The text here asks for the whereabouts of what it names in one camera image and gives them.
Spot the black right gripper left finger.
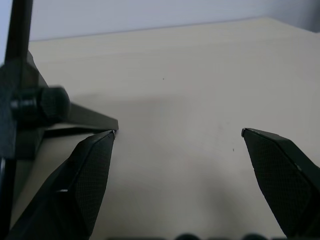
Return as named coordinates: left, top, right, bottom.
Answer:
left=5, top=129, right=116, bottom=240

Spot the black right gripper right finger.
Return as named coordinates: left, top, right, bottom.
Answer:
left=241, top=127, right=320, bottom=238

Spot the black tripod stand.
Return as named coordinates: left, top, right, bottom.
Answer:
left=0, top=0, right=119, bottom=240

